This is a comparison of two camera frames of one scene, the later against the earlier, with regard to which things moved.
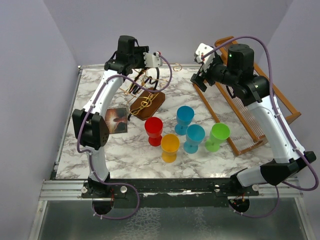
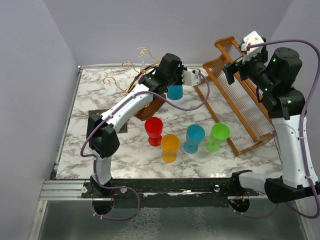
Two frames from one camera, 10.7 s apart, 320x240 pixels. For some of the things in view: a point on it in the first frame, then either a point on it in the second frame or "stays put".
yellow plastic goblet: x=170 y=144 stays put
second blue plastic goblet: x=195 y=133 stays put
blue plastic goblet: x=184 y=116 to x=175 y=92
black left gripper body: x=138 y=58 to x=177 y=79
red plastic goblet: x=153 y=127 stays put
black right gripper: x=205 y=74 to x=232 y=68
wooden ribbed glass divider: x=247 y=108 stays put
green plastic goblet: x=219 y=132 stays put
